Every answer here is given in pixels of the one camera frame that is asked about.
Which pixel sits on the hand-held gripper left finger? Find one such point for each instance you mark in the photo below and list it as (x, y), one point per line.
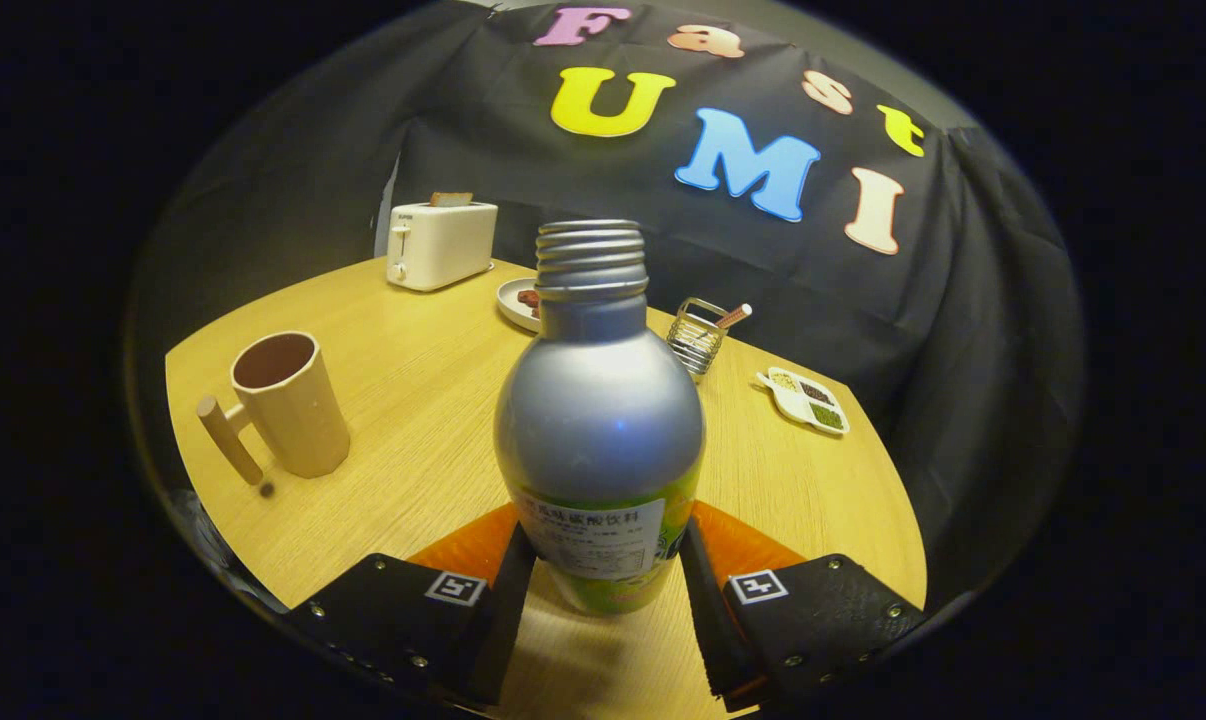
(503, 620)

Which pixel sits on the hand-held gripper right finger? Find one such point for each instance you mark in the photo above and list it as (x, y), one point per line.
(703, 620)

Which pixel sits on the silver bottle with green label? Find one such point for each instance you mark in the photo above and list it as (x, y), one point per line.
(598, 420)

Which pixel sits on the wooden table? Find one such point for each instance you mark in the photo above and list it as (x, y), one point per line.
(423, 400)

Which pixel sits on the white divided dish with beans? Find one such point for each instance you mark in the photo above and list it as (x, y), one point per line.
(805, 400)

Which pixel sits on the white round plate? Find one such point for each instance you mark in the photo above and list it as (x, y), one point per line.
(513, 305)

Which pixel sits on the brown meat pieces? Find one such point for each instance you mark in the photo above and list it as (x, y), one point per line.
(529, 298)

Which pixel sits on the white toaster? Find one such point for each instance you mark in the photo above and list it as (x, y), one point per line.
(443, 245)

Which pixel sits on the black backdrop cloth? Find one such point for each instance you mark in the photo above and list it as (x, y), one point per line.
(963, 300)

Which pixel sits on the toast slice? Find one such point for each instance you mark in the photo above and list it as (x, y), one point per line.
(451, 199)

